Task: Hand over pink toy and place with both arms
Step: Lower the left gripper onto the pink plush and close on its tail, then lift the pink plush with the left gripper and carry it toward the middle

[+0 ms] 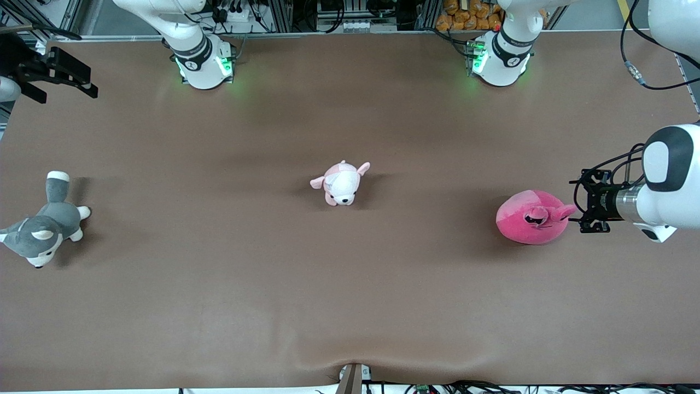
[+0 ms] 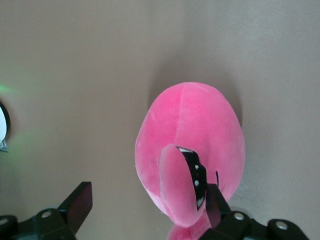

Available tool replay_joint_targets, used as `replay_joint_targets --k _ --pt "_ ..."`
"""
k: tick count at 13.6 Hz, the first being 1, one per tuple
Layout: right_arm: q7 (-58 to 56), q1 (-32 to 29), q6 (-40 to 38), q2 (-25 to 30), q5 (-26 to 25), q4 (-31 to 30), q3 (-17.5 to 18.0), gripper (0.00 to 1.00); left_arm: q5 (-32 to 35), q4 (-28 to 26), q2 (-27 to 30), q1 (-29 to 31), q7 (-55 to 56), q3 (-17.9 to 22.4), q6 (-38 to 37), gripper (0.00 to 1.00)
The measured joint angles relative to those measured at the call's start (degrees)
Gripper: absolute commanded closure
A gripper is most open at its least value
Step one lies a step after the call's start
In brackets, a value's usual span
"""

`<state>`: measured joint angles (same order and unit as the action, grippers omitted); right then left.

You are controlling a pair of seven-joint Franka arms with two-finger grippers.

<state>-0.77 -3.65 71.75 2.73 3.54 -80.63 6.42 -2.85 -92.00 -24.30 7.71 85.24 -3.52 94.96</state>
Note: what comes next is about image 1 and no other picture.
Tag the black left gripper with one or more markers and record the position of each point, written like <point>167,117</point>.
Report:
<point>603,203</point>

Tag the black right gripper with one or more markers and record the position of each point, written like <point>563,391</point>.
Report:
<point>21,67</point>

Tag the round hot pink plush toy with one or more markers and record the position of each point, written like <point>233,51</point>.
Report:
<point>519,219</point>

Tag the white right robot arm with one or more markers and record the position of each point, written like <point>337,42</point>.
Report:
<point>199,68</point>

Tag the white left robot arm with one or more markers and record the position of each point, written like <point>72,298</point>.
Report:
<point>670,164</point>

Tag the grey white husky plush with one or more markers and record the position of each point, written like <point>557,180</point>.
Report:
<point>54,219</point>

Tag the white power strip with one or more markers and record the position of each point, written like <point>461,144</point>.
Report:
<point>240,15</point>

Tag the orange packaged items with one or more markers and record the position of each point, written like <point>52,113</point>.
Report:
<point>465,19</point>

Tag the pale pink white plush dog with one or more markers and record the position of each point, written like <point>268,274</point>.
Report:
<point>342,186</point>

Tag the white connector block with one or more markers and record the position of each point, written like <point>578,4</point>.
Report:
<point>361,25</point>

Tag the aluminium frame post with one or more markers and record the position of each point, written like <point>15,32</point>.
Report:
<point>426,13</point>
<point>281,16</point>

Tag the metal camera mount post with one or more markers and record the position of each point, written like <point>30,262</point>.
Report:
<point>350,380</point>

